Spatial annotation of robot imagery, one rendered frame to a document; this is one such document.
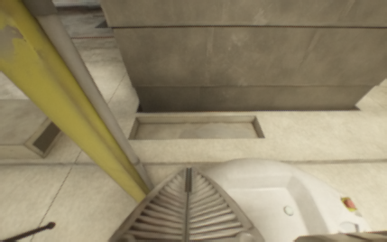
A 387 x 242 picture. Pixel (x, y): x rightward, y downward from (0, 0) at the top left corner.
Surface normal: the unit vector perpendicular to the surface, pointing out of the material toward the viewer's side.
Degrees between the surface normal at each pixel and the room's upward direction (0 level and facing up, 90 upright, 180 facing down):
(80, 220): 0
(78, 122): 90
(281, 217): 0
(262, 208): 2
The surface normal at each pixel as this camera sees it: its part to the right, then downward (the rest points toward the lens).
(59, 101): 0.01, 0.73
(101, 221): 0.00, -0.68
